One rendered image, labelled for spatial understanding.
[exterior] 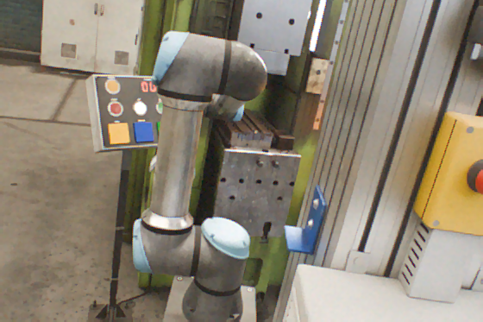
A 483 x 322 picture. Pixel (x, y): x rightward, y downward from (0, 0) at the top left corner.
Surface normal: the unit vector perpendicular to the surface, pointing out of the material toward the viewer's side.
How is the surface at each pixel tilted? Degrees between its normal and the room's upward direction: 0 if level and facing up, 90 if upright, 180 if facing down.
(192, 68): 86
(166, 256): 83
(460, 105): 90
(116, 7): 90
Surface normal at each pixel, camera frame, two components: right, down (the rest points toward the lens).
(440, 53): 0.00, 0.31
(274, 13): 0.25, 0.34
